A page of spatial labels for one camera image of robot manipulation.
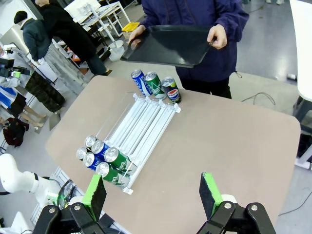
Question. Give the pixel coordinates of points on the person's right forearm purple sleeve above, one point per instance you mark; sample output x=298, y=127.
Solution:
x=146, y=14

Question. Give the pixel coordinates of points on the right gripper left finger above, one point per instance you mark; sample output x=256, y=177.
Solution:
x=93, y=195

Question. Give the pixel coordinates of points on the person's right hand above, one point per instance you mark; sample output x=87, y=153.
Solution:
x=136, y=34

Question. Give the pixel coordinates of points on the yellow plastic crate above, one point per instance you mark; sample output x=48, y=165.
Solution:
x=130, y=26

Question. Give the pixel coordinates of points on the black Pepsi can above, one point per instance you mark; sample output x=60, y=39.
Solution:
x=89, y=141
x=173, y=93
x=81, y=153

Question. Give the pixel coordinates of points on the person's left hand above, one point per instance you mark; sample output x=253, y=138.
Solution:
x=218, y=36

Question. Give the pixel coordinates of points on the white frame workbench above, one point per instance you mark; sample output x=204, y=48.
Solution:
x=97, y=9

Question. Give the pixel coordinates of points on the white can dispenser rack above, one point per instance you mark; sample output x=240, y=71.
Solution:
x=146, y=119

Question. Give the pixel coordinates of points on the black plastic serving tray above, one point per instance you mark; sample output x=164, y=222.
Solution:
x=168, y=46

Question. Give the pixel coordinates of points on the clear plastic container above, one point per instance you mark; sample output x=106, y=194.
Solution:
x=116, y=50

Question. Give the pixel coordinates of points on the person in white top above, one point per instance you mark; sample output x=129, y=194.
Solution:
x=14, y=102

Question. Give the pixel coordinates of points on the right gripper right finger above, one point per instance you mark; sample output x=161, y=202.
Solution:
x=209, y=192

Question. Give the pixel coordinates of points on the dark maroon backpack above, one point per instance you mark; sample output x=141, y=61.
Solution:
x=13, y=132

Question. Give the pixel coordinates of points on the green Chilsung cider can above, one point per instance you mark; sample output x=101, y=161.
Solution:
x=112, y=175
x=117, y=158
x=154, y=86

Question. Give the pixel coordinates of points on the person's left forearm purple sleeve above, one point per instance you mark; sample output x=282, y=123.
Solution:
x=235, y=18

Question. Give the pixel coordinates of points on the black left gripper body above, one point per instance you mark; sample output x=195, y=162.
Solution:
x=5, y=68

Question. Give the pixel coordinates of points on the person in black coat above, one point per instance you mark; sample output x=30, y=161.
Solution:
x=65, y=31

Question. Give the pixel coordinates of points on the person in purple jacket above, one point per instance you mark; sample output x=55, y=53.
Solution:
x=190, y=12

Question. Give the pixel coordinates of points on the finger of the green left gripper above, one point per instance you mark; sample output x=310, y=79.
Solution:
x=20, y=73

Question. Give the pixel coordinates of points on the blue Pocari Sweat can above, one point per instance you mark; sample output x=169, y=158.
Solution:
x=141, y=84
x=89, y=159
x=98, y=147

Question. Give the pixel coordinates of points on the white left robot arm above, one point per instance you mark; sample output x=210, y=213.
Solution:
x=14, y=175

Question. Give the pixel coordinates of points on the person in dark green jacket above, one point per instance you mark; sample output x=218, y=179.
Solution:
x=34, y=36

